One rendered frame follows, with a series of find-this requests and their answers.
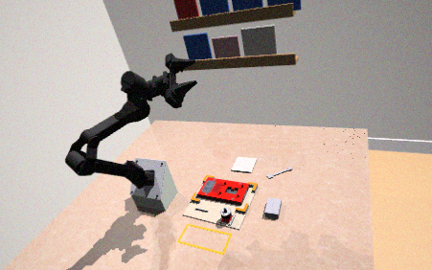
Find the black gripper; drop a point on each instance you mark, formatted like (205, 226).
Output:
(165, 85)

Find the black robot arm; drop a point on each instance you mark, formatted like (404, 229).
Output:
(136, 108)

